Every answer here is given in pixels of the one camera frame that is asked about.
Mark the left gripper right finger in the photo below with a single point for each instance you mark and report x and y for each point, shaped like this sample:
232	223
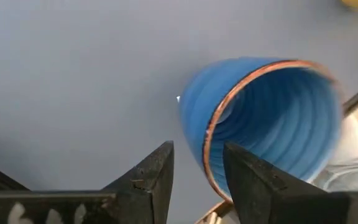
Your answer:
275	205

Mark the blue ribbed mug copper rim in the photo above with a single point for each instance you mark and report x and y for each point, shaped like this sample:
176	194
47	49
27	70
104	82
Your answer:
275	124

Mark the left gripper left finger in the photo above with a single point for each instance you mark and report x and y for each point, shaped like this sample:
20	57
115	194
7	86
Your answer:
120	208

